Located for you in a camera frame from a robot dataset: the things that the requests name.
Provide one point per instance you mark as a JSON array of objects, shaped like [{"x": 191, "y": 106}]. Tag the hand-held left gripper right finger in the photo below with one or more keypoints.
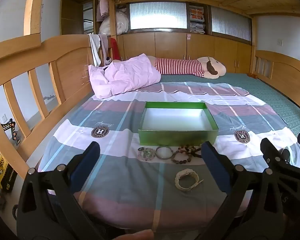
[{"x": 215, "y": 167}]

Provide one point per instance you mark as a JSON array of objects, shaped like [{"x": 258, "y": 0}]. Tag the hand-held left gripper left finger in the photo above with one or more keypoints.
[{"x": 86, "y": 163}]

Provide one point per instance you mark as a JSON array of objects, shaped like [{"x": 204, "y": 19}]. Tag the silver metal bangle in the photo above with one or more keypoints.
[{"x": 170, "y": 152}]

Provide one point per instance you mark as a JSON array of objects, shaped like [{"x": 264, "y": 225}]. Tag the green cardboard box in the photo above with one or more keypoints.
[{"x": 177, "y": 137}]

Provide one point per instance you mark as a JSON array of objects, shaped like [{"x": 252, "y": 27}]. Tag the person's left hand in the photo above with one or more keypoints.
[{"x": 137, "y": 235}]

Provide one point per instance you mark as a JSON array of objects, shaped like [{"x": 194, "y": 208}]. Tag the white wristwatch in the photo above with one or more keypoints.
[{"x": 190, "y": 172}]

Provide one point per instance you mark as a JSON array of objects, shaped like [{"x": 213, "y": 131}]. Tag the striped bed sheet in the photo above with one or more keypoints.
[{"x": 115, "y": 170}]

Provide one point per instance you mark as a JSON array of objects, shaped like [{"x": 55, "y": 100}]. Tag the wooden bed footboard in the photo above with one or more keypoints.
[{"x": 285, "y": 67}]

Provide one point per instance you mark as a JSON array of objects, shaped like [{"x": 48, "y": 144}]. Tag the yellow toy excavator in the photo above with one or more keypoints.
[{"x": 1, "y": 172}]

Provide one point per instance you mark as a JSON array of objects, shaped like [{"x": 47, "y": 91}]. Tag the pink quilt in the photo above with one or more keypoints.
[{"x": 130, "y": 75}]

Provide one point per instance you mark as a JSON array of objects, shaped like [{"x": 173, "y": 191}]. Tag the wooden slatted bed headboard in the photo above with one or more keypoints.
[{"x": 70, "y": 62}]

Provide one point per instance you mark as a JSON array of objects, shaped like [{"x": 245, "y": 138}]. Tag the striped plush toy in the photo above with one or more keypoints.
[{"x": 180, "y": 66}]

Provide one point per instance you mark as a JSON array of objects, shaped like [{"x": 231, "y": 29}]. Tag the white draped cloth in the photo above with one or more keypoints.
[{"x": 95, "y": 47}]

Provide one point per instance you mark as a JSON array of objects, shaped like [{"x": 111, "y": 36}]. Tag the red draped cloth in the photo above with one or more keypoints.
[{"x": 115, "y": 48}]

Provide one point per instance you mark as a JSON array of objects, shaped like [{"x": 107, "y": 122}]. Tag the grey draped cloth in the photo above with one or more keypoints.
[{"x": 105, "y": 45}]

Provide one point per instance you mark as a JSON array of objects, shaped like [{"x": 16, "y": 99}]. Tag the narrow frosted glass window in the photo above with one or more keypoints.
[{"x": 230, "y": 22}]

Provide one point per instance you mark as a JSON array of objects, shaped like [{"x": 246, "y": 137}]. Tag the white bagged bundle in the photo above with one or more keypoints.
[{"x": 121, "y": 21}]

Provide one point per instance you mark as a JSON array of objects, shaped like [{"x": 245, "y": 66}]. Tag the stack of newspapers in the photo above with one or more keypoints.
[{"x": 197, "y": 17}]

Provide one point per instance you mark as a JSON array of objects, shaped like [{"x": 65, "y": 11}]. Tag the hanging pink garment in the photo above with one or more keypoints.
[{"x": 102, "y": 5}]

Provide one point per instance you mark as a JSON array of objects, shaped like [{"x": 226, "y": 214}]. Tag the wide frosted glass window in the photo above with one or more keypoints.
[{"x": 157, "y": 16}]

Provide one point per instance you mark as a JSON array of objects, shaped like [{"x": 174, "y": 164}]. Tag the white wall socket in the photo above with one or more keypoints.
[{"x": 4, "y": 118}]

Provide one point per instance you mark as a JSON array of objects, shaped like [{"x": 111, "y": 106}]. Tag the beige wall socket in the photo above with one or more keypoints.
[{"x": 280, "y": 42}]

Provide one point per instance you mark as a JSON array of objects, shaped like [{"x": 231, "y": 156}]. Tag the wooden wall cabinets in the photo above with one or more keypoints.
[{"x": 170, "y": 45}]

